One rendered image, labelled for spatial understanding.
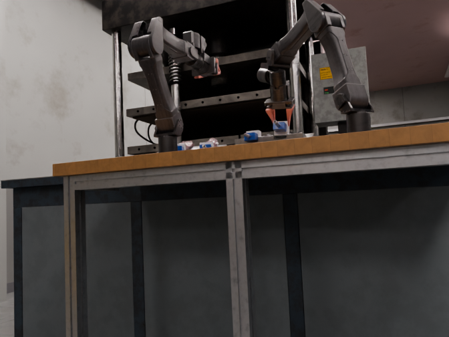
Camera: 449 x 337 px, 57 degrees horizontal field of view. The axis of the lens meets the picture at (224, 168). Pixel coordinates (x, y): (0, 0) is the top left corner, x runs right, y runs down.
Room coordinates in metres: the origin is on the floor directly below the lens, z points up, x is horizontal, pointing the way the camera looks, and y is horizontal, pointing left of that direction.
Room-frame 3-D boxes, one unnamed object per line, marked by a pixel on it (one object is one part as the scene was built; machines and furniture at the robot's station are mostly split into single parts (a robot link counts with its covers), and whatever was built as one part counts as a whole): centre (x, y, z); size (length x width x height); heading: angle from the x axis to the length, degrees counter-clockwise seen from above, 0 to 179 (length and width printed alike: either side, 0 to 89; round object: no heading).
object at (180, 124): (1.35, 0.18, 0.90); 0.09 x 0.06 x 0.06; 67
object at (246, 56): (2.83, -0.02, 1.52); 1.10 x 0.70 x 0.05; 70
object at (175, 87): (2.51, 0.28, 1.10); 0.05 x 0.05 x 1.30
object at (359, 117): (1.10, -0.37, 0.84); 0.20 x 0.07 x 0.08; 67
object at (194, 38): (1.50, 0.12, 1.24); 0.12 x 0.09 x 0.12; 157
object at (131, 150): (2.82, -0.01, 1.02); 1.10 x 0.74 x 0.05; 70
